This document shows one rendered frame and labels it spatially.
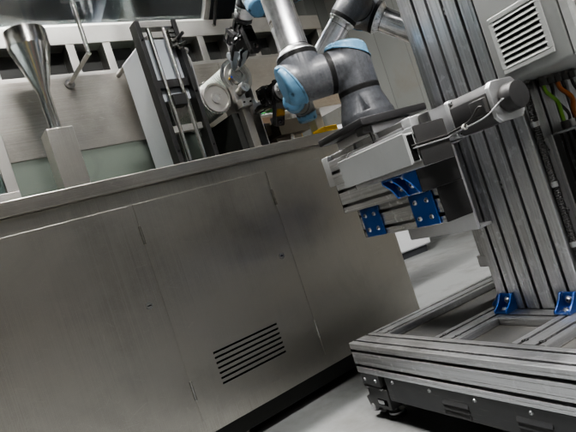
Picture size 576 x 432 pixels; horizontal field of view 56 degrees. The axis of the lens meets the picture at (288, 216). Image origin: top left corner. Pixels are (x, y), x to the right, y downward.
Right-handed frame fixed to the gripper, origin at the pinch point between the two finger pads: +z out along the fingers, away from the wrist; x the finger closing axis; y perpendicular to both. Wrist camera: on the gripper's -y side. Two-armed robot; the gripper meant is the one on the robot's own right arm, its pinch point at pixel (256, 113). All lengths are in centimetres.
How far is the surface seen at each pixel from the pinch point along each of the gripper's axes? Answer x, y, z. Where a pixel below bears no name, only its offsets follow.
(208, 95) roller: 21.2, 9.9, -2.3
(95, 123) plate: 56, 15, 30
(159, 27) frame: 40, 33, -15
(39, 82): 79, 25, 5
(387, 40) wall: -317, 95, 178
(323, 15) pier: -323, 164, 257
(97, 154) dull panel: 59, 2, 30
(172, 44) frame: 37.1, 26.0, -15.7
